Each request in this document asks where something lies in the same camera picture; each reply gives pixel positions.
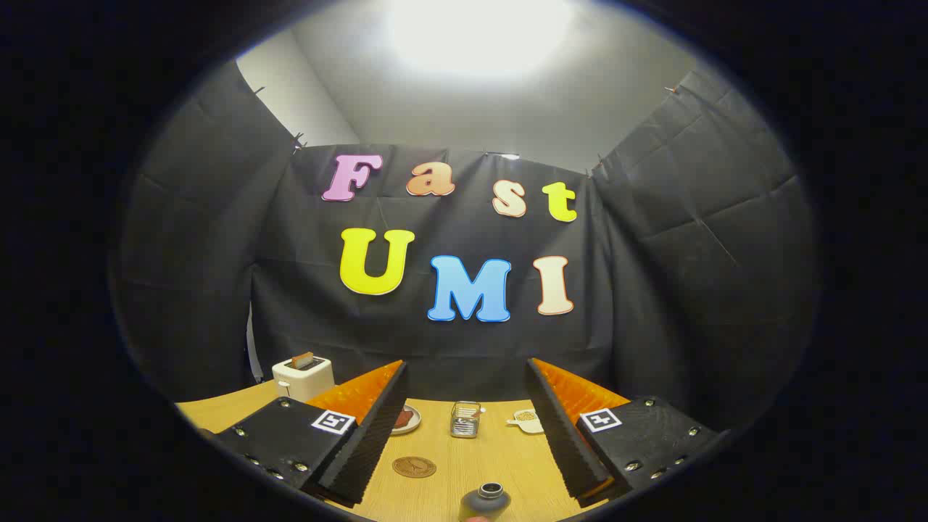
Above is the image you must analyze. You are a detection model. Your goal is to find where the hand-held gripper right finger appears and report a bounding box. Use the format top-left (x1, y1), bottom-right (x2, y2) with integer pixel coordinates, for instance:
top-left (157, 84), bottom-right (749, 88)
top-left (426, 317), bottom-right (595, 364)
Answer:
top-left (527, 357), bottom-right (728, 508)

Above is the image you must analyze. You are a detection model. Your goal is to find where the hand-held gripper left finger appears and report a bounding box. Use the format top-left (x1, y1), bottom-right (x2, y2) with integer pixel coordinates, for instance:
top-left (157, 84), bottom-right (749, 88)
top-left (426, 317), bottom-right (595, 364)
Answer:
top-left (210, 360), bottom-right (409, 506)

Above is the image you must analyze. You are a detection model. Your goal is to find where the round brown cork coaster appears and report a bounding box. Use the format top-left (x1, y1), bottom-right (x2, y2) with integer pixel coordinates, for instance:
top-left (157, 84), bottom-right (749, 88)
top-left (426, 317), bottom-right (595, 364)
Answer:
top-left (392, 456), bottom-right (437, 479)

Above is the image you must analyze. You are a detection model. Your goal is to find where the silver bottle with green label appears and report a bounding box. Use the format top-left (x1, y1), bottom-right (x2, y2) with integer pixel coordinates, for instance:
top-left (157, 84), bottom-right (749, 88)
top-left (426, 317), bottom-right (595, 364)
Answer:
top-left (458, 482), bottom-right (512, 522)

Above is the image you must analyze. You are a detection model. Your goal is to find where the white divided dish with beans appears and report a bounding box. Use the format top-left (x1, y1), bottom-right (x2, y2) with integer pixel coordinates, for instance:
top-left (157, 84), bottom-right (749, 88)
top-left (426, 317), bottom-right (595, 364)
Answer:
top-left (506, 408), bottom-right (544, 435)

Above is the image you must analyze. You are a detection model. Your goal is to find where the white toaster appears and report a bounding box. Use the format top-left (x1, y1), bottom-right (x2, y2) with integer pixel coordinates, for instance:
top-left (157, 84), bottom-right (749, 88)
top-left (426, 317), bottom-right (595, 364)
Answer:
top-left (272, 355), bottom-right (336, 404)

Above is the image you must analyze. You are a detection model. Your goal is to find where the wooden table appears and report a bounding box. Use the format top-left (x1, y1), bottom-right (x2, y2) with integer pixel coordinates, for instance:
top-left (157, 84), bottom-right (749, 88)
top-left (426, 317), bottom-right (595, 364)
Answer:
top-left (176, 381), bottom-right (631, 522)

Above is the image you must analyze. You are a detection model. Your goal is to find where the metal wire holder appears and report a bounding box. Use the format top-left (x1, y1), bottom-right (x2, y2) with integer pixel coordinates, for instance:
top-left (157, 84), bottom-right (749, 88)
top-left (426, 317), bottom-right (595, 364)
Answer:
top-left (449, 401), bottom-right (484, 439)

